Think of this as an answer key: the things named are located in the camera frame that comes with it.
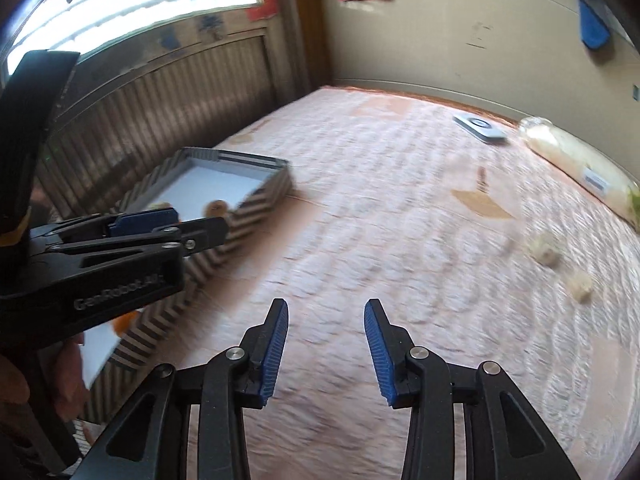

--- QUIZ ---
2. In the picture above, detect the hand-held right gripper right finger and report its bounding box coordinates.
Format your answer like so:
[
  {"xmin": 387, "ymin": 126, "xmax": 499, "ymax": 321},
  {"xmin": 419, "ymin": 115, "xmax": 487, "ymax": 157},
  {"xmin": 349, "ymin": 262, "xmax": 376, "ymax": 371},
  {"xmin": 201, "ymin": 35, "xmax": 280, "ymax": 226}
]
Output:
[{"xmin": 364, "ymin": 298, "xmax": 576, "ymax": 480}]

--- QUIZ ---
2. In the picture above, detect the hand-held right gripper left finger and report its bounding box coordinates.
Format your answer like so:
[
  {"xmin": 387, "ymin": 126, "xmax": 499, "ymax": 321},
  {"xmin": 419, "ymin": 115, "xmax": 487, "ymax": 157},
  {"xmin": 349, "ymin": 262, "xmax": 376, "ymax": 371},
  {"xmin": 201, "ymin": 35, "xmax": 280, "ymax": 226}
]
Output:
[{"xmin": 72, "ymin": 298, "xmax": 290, "ymax": 480}]

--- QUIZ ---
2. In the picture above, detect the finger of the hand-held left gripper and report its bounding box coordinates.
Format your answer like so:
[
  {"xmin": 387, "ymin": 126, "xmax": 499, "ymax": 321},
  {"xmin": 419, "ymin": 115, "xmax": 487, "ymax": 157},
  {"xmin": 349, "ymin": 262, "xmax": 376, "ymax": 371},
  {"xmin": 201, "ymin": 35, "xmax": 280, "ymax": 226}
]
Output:
[
  {"xmin": 46, "ymin": 216, "xmax": 229, "ymax": 270},
  {"xmin": 29, "ymin": 208, "xmax": 182, "ymax": 242}
]

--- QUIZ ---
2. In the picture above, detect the striped cardboard tray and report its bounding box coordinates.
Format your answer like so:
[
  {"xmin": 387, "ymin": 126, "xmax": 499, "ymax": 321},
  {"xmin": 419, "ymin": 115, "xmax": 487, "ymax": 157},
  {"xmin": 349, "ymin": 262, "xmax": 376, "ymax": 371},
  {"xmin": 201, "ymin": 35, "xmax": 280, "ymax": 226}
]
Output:
[{"xmin": 82, "ymin": 146, "xmax": 293, "ymax": 423}]

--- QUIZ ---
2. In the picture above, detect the mandarin orange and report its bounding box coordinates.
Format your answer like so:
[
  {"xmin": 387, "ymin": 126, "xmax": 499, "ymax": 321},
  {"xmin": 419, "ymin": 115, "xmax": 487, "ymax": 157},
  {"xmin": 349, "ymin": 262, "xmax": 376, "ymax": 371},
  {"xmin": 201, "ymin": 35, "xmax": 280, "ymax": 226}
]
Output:
[{"xmin": 111, "ymin": 311, "xmax": 141, "ymax": 337}]

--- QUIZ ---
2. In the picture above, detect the person's left hand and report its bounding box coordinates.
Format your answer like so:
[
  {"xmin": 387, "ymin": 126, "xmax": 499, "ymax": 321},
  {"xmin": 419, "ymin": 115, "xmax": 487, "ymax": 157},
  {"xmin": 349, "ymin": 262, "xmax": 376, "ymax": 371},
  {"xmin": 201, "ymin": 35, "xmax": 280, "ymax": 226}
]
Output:
[{"xmin": 52, "ymin": 341, "xmax": 92, "ymax": 422}]

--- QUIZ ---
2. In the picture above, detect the wooden slatted panel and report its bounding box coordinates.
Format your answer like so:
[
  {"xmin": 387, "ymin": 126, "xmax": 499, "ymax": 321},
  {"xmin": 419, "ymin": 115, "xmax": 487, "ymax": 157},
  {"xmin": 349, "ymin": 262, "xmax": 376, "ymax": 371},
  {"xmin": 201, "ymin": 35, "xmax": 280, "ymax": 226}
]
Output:
[{"xmin": 35, "ymin": 35, "xmax": 281, "ymax": 221}]

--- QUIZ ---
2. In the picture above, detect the pink quilted mattress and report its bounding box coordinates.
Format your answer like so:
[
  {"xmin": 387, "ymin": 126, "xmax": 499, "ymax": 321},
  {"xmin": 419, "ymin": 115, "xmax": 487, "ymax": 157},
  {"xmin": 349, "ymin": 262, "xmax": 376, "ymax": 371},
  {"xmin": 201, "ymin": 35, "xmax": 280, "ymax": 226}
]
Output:
[{"xmin": 75, "ymin": 85, "xmax": 640, "ymax": 480}]

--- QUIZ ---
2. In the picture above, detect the white flat device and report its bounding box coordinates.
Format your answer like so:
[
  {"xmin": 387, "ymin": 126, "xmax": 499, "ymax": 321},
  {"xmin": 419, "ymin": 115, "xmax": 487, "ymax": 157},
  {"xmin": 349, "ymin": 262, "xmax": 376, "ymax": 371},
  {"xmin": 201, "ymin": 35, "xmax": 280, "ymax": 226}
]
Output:
[{"xmin": 452, "ymin": 114, "xmax": 507, "ymax": 143}]

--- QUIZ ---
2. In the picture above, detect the white bagged radish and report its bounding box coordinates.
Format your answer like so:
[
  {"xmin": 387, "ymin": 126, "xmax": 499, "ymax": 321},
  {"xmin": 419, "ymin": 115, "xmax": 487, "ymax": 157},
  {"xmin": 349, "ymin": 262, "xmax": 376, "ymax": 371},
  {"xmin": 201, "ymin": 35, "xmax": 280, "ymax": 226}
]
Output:
[{"xmin": 517, "ymin": 116, "xmax": 640, "ymax": 231}]

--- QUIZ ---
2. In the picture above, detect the blue cloth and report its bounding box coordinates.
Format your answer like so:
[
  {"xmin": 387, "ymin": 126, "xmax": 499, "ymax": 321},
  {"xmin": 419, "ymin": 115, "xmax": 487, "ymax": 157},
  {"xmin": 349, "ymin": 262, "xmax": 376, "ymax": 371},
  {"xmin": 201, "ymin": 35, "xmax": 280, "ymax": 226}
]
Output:
[{"xmin": 567, "ymin": 0, "xmax": 612, "ymax": 50}]

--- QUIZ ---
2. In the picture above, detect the brown wooden post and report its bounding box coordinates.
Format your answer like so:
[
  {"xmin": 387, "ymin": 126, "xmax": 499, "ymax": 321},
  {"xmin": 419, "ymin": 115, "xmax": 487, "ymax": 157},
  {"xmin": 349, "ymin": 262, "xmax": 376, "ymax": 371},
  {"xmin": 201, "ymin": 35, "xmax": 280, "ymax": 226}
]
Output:
[{"xmin": 270, "ymin": 0, "xmax": 331, "ymax": 106}]

